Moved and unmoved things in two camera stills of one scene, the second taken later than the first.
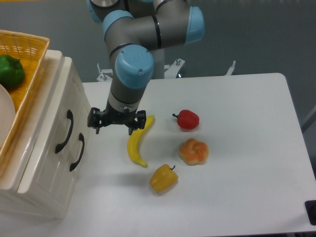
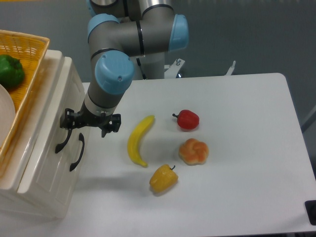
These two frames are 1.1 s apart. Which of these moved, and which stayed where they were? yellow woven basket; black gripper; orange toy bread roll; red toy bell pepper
Moved: black gripper
Stayed: red toy bell pepper; orange toy bread roll; yellow woven basket
